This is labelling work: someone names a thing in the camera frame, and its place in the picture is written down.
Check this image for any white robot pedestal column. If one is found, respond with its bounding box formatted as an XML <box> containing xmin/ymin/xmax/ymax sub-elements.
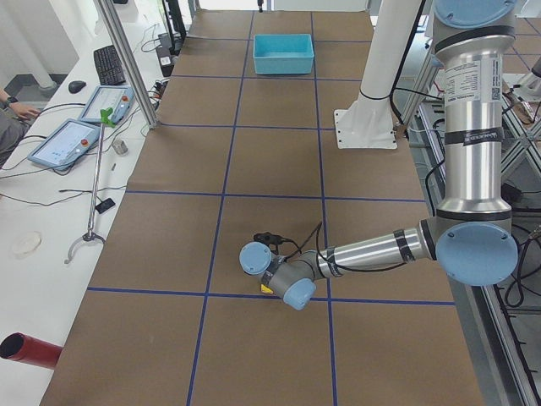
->
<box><xmin>334</xmin><ymin>0</ymin><xmax>424</xmax><ymax>150</ymax></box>

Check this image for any aluminium frame post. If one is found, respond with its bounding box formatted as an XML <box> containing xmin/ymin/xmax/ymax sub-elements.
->
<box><xmin>95</xmin><ymin>0</ymin><xmax>158</xmax><ymax>129</ymax></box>

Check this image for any upper teach pendant tablet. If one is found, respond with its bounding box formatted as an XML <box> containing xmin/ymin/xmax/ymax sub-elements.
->
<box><xmin>79</xmin><ymin>85</ymin><xmax>134</xmax><ymax>124</ymax></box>

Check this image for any small silver metal cylinder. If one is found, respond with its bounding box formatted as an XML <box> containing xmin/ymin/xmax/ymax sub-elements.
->
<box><xmin>112</xmin><ymin>139</ymin><xmax>128</xmax><ymax>156</ymax></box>

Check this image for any brown paper table mat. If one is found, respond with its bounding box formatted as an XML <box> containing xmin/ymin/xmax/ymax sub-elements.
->
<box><xmin>42</xmin><ymin>11</ymin><xmax>484</xmax><ymax>405</ymax></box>

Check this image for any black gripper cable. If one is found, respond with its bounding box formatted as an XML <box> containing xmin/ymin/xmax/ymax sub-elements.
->
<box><xmin>270</xmin><ymin>220</ymin><xmax>407</xmax><ymax>272</ymax></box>

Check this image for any green handled reacher grabber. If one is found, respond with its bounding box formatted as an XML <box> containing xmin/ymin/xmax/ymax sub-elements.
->
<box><xmin>64</xmin><ymin>107</ymin><xmax>114</xmax><ymax>265</ymax></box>

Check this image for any yellow beetle toy car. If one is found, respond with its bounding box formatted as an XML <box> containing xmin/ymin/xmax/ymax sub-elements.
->
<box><xmin>260</xmin><ymin>284</ymin><xmax>274</xmax><ymax>294</ymax></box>

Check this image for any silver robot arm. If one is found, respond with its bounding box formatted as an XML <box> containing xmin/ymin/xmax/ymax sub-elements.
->
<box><xmin>239</xmin><ymin>1</ymin><xmax>518</xmax><ymax>310</ymax></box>

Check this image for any light blue plastic bin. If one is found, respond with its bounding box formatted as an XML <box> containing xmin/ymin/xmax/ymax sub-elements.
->
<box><xmin>253</xmin><ymin>34</ymin><xmax>314</xmax><ymax>75</ymax></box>

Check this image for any small black phone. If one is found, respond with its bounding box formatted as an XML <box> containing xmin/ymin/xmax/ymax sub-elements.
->
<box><xmin>96</xmin><ymin>198</ymin><xmax>116</xmax><ymax>214</ymax></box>

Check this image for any person's hand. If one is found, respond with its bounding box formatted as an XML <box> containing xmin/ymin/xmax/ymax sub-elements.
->
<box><xmin>10</xmin><ymin>101</ymin><xmax>41</xmax><ymax>122</ymax></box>

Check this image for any person's forearm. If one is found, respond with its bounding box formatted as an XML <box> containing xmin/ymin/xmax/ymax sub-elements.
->
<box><xmin>0</xmin><ymin>88</ymin><xmax>19</xmax><ymax>107</ymax></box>

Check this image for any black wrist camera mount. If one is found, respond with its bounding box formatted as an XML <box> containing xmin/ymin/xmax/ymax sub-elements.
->
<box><xmin>253</xmin><ymin>232</ymin><xmax>283</xmax><ymax>250</ymax></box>

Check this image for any red cylinder bottle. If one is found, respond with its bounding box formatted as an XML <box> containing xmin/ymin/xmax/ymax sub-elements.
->
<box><xmin>1</xmin><ymin>332</ymin><xmax>63</xmax><ymax>370</ymax></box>

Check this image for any black computer mouse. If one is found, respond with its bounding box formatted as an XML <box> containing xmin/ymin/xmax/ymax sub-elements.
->
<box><xmin>68</xmin><ymin>80</ymin><xmax>86</xmax><ymax>94</ymax></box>

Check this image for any black keyboard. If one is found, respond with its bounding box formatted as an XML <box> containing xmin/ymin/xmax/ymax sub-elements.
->
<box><xmin>93</xmin><ymin>45</ymin><xmax>125</xmax><ymax>85</ymax></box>

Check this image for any lower teach pendant tablet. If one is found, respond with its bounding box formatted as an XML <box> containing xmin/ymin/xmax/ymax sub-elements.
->
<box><xmin>27</xmin><ymin>119</ymin><xmax>100</xmax><ymax>170</ymax></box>

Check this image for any teach pendant tablet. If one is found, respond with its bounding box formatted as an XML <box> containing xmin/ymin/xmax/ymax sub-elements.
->
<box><xmin>79</xmin><ymin>85</ymin><xmax>134</xmax><ymax>124</ymax></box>
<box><xmin>27</xmin><ymin>119</ymin><xmax>100</xmax><ymax>170</ymax></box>

